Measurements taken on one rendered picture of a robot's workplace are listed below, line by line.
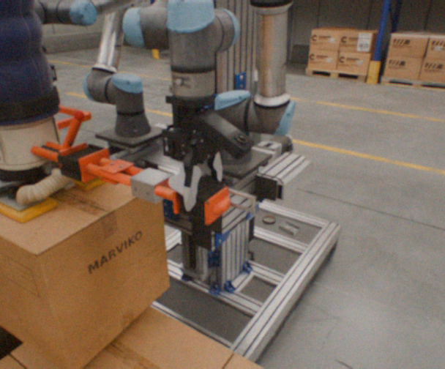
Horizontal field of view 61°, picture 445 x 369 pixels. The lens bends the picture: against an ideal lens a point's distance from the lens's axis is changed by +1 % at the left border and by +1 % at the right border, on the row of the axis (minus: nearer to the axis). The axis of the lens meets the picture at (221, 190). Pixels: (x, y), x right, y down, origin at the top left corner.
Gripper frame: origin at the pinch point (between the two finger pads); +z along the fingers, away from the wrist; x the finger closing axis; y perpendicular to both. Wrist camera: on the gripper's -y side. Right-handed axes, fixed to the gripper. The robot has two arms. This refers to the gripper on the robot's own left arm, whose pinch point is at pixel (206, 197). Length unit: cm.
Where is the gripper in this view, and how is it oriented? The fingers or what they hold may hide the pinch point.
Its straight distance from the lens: 75.3
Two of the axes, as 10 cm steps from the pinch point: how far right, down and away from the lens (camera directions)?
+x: -5.3, 3.8, -7.5
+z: 0.0, 8.9, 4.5
